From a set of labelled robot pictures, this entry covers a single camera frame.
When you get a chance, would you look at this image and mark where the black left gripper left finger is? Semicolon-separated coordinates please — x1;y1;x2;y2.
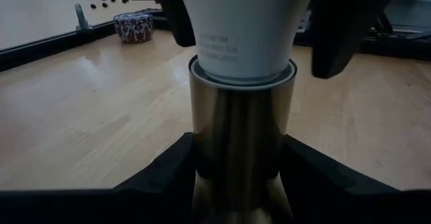
0;132;198;224

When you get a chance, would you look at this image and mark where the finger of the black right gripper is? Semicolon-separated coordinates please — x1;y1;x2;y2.
311;0;393;79
153;0;197;48

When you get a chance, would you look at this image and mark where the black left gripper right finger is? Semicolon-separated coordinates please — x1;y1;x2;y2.
279;135;431;224

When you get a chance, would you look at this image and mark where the white light bulb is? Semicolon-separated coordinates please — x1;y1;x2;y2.
174;0;319;85

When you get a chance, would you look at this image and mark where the brushed metal lamp base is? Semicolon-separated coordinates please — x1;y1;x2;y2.
188;54;298;224

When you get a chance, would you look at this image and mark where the purple patterned ball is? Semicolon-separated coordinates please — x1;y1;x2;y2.
112;11;155;44

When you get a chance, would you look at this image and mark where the light wooden desk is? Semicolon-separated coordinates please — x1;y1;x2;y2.
0;0;162;52

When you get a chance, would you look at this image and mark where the black frame clamp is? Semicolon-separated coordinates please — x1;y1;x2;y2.
74;3;94;32

